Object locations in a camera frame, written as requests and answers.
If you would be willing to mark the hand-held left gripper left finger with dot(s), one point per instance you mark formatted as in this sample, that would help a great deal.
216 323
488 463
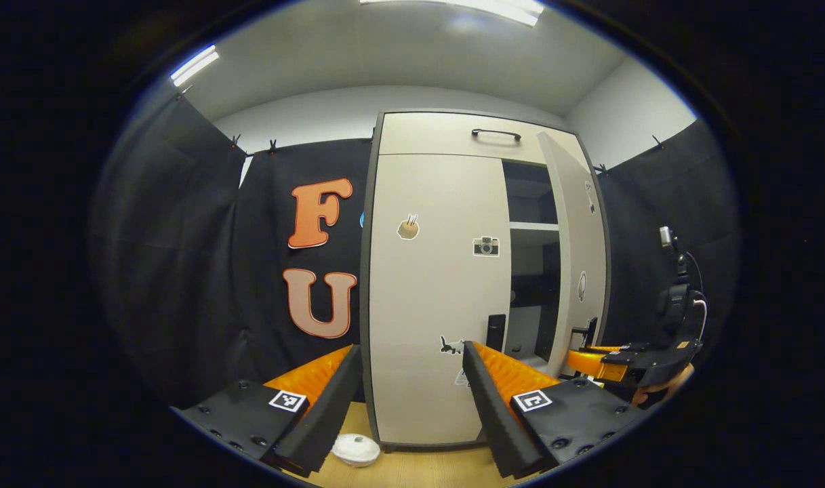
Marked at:
331 407

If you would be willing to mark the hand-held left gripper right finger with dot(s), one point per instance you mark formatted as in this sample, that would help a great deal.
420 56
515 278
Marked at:
493 420

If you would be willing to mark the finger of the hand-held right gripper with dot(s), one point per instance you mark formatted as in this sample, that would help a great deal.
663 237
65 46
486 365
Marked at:
588 362
602 348

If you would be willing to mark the white shoe cabinet door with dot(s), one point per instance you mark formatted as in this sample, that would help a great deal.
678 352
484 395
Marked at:
426 305
575 237

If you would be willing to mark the white double-door shoe cabinet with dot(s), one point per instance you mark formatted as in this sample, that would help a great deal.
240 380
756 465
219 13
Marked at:
366 271

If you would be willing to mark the white cabinet shelf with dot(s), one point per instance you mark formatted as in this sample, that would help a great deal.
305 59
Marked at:
531 358
534 226

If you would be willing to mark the white cabinet drawer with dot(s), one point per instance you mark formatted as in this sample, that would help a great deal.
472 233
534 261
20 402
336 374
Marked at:
426 135

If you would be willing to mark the white round dish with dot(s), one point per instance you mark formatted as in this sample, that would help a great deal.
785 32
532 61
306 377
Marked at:
355 449

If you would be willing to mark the black backdrop cloth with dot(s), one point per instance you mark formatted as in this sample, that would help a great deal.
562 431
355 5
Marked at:
182 257
642 224

